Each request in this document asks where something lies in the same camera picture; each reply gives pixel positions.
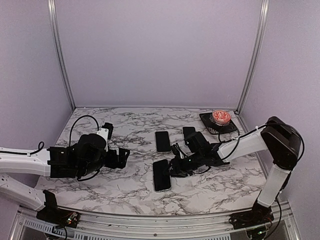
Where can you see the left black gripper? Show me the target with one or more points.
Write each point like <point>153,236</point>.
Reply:
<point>113,163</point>

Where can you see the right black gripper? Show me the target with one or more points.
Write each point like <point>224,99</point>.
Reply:
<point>178,170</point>

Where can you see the black smartphone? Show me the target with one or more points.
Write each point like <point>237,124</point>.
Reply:
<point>161,182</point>
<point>162,140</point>

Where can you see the pink smartphone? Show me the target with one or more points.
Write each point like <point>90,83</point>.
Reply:
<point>187,131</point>

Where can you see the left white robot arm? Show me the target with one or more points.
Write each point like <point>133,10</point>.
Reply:
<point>81,161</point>

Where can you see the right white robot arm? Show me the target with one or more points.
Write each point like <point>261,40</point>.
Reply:
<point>284,143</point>

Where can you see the black patterned tray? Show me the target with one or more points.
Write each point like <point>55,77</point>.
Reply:
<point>217,128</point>

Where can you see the red patterned bowl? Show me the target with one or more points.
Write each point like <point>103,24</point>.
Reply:
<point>221,117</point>

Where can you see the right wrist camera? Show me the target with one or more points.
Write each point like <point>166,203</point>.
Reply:
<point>177,151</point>

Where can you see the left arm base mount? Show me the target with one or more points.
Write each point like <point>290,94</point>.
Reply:
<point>53,214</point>

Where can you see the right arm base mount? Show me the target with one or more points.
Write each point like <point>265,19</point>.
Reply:
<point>257,215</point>

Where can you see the front aluminium rail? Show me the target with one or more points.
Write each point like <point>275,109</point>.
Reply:
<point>104,226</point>

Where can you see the left aluminium frame post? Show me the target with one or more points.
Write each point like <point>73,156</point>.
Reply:
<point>59,52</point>

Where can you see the aluminium frame post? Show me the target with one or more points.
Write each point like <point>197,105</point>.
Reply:
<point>59,52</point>
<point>258,42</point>

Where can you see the right aluminium frame post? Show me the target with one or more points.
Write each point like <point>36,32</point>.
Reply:
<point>258,42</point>

